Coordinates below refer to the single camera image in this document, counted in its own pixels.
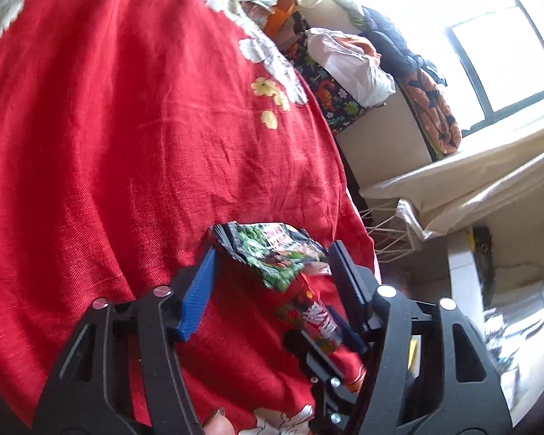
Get green black snack wrapper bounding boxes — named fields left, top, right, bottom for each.
left=211, top=221, right=328, bottom=293

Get white wire side table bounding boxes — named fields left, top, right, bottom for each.
left=359, top=199, right=421, bottom=263

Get black window frame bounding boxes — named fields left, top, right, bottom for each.
left=447, top=0, right=544, bottom=136

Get white dressing table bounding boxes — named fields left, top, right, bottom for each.
left=448, top=232, right=544, bottom=427

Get red silver candy wrapper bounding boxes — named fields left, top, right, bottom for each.
left=277, top=274, right=342, bottom=355

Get red floral blanket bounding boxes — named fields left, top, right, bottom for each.
left=0, top=0, right=375, bottom=422

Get white clothes in basket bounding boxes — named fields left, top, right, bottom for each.
left=305, top=28, right=396, bottom=108

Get left hand painted nails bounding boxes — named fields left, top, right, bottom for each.
left=203, top=407, right=236, bottom=435

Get orange bag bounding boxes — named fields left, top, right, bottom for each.
left=263, top=0, right=296, bottom=38

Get orange patterned folded quilt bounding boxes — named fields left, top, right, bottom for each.
left=402, top=69, right=461, bottom=160

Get right cream curtain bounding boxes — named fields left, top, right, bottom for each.
left=360, top=116, right=544, bottom=241

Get black bag on dresser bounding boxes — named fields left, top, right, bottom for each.
left=472, top=227, right=496, bottom=307

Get dinosaur print laundry basket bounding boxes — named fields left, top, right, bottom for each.
left=283, top=33, right=386, bottom=134

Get dark blue jacket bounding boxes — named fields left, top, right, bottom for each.
left=361, top=7, right=448, bottom=87

